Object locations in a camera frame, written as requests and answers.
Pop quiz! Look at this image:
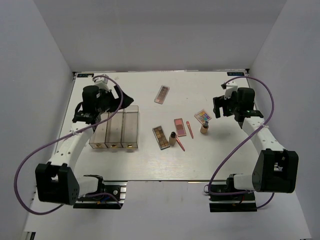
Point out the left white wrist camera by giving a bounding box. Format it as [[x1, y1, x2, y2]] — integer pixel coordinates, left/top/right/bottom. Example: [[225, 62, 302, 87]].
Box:
[[92, 74, 110, 92]]

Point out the pink brown eyeshadow palette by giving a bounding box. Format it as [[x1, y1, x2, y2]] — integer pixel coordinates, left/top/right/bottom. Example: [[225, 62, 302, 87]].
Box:
[[154, 85, 170, 105]]

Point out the blue logo sticker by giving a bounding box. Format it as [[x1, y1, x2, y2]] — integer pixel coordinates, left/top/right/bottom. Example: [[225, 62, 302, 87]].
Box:
[[77, 73, 94, 78], [227, 72, 245, 77]]

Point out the clear organizer left compartment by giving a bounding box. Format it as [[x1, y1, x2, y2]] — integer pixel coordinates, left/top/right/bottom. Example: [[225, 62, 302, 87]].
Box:
[[89, 121, 108, 149]]

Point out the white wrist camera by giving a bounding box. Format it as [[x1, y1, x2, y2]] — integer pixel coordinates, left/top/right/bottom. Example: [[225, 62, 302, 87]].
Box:
[[221, 80, 238, 100], [92, 74, 110, 92]]

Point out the right blue logo sticker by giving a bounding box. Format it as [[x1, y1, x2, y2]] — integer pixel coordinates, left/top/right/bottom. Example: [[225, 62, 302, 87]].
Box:
[[227, 72, 245, 77]]

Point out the pink lip pencil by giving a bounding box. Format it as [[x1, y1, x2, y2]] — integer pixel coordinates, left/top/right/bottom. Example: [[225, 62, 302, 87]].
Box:
[[176, 137, 186, 152], [186, 121, 194, 139]]

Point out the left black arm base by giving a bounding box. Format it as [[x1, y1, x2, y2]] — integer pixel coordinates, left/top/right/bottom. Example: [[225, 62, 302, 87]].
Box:
[[73, 181, 128, 210]]

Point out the pink blush palette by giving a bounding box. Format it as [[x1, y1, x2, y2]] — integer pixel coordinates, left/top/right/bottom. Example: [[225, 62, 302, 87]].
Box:
[[174, 118, 187, 137]]

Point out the colourful square eyeshadow palette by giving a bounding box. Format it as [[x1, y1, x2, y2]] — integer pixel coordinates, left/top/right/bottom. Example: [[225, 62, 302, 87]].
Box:
[[194, 109, 212, 124]]

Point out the brown gold eyeshadow palette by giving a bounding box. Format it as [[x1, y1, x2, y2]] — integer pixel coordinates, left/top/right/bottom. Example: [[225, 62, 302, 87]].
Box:
[[152, 126, 170, 150]]

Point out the beige foundation bottle silver cap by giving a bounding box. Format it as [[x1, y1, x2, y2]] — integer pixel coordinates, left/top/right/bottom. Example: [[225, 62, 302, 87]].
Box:
[[200, 121, 209, 134]]

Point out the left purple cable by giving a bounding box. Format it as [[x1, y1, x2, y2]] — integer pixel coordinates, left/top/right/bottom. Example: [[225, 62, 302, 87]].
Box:
[[13, 74, 125, 215]]

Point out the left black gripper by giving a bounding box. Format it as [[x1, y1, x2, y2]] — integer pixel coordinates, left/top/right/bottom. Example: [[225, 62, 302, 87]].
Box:
[[96, 85, 134, 114]]

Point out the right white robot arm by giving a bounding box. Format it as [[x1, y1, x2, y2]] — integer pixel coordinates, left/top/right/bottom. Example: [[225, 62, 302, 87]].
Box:
[[213, 86, 299, 200]]

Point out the beige foundation bottle black cap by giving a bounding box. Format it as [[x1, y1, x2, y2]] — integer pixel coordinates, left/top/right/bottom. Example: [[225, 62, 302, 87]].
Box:
[[168, 131, 177, 146]]

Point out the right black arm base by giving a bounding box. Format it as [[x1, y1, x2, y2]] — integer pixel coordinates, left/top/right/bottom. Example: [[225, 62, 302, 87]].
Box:
[[203, 184, 257, 213]]

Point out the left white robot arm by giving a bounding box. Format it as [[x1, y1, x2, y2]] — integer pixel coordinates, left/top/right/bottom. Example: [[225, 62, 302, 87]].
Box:
[[35, 85, 134, 205]]

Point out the left blue logo sticker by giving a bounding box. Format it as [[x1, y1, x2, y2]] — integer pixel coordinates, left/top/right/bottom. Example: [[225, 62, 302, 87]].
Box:
[[77, 73, 94, 78]]

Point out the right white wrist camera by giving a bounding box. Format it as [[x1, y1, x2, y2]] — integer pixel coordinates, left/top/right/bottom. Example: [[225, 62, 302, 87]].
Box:
[[221, 80, 238, 100]]

